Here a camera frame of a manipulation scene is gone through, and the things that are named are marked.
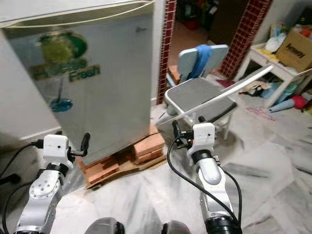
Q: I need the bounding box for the silver mini fridge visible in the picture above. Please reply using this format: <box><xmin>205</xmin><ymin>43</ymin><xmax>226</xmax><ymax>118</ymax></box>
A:
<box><xmin>0</xmin><ymin>0</ymin><xmax>156</xmax><ymax>165</ymax></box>

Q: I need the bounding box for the pale blue chair grey seat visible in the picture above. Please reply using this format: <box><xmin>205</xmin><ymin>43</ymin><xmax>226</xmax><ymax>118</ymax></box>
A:
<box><xmin>163</xmin><ymin>43</ymin><xmax>235</xmax><ymax>142</ymax></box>

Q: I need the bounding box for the long white bar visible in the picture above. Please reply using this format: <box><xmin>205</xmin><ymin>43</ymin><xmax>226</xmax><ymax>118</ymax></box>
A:
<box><xmin>156</xmin><ymin>64</ymin><xmax>274</xmax><ymax>129</ymax></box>

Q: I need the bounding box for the orange brick stack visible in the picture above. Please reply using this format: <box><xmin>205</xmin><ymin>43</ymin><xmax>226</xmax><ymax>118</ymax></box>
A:
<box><xmin>132</xmin><ymin>132</ymin><xmax>167</xmax><ymax>165</ymax></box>

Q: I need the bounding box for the blue cloth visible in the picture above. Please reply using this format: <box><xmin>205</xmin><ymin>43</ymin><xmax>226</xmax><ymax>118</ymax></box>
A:
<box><xmin>190</xmin><ymin>44</ymin><xmax>214</xmax><ymax>79</ymax></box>

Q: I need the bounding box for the green fresh sticker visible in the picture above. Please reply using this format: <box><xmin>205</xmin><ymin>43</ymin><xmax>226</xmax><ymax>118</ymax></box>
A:
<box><xmin>29</xmin><ymin>30</ymin><xmax>101</xmax><ymax>114</ymax></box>

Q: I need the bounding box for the silver robot left leg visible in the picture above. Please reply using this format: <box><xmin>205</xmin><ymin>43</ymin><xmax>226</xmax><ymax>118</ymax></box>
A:
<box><xmin>83</xmin><ymin>216</ymin><xmax>125</xmax><ymax>234</ymax></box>

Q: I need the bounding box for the silver robot leg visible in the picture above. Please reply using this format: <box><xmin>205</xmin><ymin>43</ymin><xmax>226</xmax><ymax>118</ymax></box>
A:
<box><xmin>160</xmin><ymin>220</ymin><xmax>194</xmax><ymax>234</ymax></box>
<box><xmin>83</xmin><ymin>216</ymin><xmax>125</xmax><ymax>234</ymax></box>

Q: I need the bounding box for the pale blue cone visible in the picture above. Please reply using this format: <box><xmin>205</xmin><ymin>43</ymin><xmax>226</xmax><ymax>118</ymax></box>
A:
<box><xmin>268</xmin><ymin>97</ymin><xmax>294</xmax><ymax>114</ymax></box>

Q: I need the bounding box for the narrow red tiled strip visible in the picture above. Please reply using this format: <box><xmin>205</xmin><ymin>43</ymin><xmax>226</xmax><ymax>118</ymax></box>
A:
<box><xmin>156</xmin><ymin>0</ymin><xmax>176</xmax><ymax>106</ymax></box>

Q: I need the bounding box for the white side table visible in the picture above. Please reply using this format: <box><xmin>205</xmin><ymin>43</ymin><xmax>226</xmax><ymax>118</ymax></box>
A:
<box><xmin>234</xmin><ymin>43</ymin><xmax>312</xmax><ymax>109</ymax></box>

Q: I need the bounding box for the silver robot right leg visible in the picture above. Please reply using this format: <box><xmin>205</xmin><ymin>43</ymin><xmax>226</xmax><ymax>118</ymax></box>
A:
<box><xmin>160</xmin><ymin>220</ymin><xmax>194</xmax><ymax>234</ymax></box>

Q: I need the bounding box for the wide red tiled pillar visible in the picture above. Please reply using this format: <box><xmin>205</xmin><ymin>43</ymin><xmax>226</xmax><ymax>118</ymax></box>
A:
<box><xmin>219</xmin><ymin>0</ymin><xmax>272</xmax><ymax>81</ymax></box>

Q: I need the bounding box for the red round item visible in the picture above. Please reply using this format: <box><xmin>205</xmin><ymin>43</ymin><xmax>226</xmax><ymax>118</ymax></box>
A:
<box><xmin>292</xmin><ymin>95</ymin><xmax>309</xmax><ymax>111</ymax></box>

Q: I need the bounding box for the brown cardboard box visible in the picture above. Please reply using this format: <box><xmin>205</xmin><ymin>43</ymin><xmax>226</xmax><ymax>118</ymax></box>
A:
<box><xmin>275</xmin><ymin>26</ymin><xmax>312</xmax><ymax>74</ymax></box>

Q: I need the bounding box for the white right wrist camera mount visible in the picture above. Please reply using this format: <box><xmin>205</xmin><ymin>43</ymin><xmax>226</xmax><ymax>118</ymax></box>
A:
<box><xmin>186</xmin><ymin>122</ymin><xmax>218</xmax><ymax>158</ymax></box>

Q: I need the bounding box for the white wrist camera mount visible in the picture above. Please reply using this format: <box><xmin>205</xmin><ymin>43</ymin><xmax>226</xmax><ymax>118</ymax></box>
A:
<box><xmin>186</xmin><ymin>122</ymin><xmax>218</xmax><ymax>158</ymax></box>
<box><xmin>42</xmin><ymin>134</ymin><xmax>72</xmax><ymax>169</ymax></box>

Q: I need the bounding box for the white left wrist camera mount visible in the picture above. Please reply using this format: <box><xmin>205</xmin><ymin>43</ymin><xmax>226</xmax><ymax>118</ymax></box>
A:
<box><xmin>42</xmin><ymin>134</ymin><xmax>72</xmax><ymax>169</ymax></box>

